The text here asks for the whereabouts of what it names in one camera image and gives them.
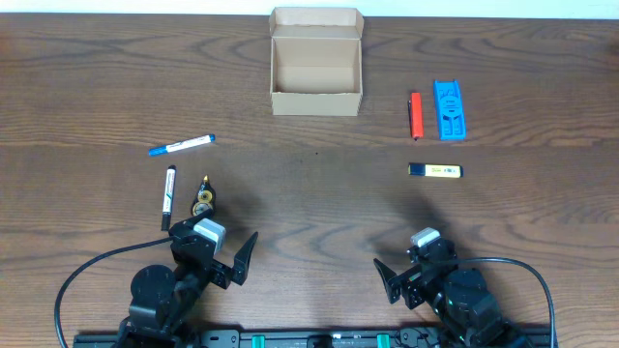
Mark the black gold tape dispenser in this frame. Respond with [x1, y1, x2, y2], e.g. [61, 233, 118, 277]
[191, 175, 217, 217]

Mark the black whiteboard marker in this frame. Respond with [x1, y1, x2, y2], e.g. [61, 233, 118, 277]
[161, 165, 176, 231]

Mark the yellow highlighter pen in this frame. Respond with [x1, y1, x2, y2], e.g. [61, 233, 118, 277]
[408, 162, 463, 179]

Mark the red stapler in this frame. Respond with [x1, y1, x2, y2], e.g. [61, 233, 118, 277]
[408, 93, 425, 140]

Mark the blue plastic tool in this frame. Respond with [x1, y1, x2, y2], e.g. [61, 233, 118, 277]
[433, 80, 466, 141]

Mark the cardboard box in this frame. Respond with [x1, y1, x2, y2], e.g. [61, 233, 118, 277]
[269, 7, 364, 116]

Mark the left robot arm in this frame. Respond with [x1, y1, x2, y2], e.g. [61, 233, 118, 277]
[115, 213, 258, 348]

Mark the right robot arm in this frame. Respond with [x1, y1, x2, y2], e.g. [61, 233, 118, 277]
[373, 237, 533, 347]

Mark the blue whiteboard marker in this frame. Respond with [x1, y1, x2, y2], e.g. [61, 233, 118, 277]
[148, 134, 216, 157]

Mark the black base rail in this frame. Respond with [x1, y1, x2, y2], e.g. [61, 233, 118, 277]
[71, 327, 550, 348]

